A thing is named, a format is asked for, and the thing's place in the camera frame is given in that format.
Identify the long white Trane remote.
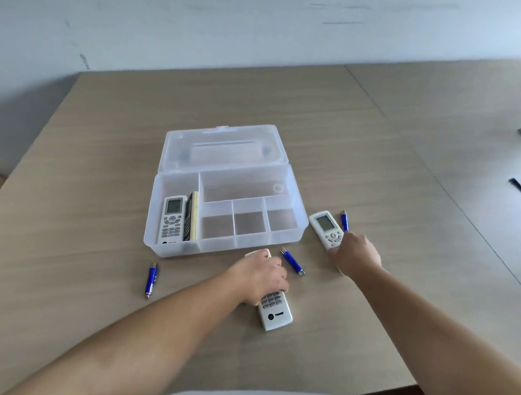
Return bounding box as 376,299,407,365
239,246,298,334

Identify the blue pen light middle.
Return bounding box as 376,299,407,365
278,248,307,277

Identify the person's right hand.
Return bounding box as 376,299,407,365
326,230,384,280

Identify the person's left hand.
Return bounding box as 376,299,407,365
224,248,293,309

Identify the cream black-faced remote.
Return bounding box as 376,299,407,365
182,191,201,243

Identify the clear plastic compartment box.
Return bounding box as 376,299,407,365
142,116,316,269

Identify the person's right forearm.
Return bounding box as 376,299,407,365
337,261,521,395

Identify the person's left forearm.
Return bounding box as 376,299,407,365
4,260,255,395

